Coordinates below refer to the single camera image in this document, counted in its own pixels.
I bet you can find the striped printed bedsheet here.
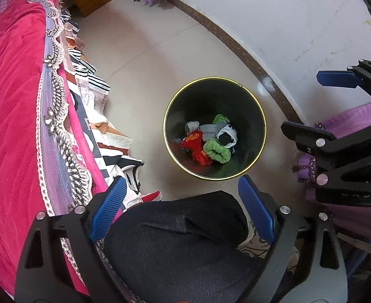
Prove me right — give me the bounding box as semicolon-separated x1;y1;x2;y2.
57;8;163;213

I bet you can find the purple beaded cloth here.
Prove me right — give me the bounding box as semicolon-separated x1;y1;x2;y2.
292;104;371;244

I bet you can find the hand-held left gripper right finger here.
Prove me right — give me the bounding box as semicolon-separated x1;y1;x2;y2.
237;174;349;303

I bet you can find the grey sock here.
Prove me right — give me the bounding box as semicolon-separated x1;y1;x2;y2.
185;121;218;141

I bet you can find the white brown patterned cloth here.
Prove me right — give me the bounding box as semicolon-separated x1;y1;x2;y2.
237;222;300;264

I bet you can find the black bin with gold rim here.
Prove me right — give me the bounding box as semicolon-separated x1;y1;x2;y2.
163;76;268;182

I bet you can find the red velvet blanket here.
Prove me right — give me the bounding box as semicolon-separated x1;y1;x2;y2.
0;0;91;297

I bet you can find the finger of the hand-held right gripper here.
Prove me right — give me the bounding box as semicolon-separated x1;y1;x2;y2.
281;121;371;184
316;59;371;103

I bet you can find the lilac bed sheet lace trim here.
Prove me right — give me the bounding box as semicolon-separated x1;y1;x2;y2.
0;0;95;278

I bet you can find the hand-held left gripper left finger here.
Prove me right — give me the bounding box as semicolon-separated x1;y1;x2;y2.
13;175;128;303

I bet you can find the person's leg in dark jeans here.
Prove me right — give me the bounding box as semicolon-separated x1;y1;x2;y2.
104;191;270;303

